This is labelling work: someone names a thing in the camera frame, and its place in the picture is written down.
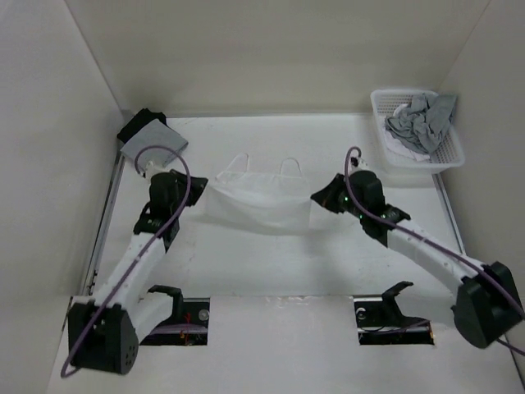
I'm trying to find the folded grey tank top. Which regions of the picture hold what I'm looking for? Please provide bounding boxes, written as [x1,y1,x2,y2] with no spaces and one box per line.
[118,120,189,172]

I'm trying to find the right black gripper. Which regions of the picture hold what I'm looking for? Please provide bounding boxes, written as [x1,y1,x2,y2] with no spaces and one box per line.
[311,173,367,220]

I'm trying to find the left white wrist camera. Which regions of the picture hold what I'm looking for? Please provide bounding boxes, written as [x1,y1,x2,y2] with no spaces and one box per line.
[140,161,169,181]

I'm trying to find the white tank top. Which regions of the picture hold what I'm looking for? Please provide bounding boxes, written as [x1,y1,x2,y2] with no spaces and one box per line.
[205,153,311,234]

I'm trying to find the grey crumpled tank top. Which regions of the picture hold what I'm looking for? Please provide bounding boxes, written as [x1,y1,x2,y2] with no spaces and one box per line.
[385,94,458,155]

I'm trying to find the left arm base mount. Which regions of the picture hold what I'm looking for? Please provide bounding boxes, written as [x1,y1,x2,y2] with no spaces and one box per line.
[140,285,210,346]

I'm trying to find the white garment in basket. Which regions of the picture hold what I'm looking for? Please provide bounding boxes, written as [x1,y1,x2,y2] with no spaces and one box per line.
[382,104,431,162]

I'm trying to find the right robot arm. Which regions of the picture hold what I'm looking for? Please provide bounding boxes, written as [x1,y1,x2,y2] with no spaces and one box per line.
[311,170,524,349]

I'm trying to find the left metal table rail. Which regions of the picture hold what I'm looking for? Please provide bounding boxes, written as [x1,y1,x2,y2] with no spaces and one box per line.
[78,153,125,296]

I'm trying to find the folded black tank top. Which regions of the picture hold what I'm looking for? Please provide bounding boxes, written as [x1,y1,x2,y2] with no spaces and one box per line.
[116,108,167,144]

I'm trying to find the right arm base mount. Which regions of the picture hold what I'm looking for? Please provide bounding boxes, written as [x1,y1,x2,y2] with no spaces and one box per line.
[354,281,434,346]

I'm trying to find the white plastic basket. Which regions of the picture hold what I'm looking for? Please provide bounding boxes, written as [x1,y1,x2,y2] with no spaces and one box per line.
[370,88,465,176]

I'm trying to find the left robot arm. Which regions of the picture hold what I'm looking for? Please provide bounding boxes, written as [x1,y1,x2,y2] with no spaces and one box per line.
[61,170,208,378]

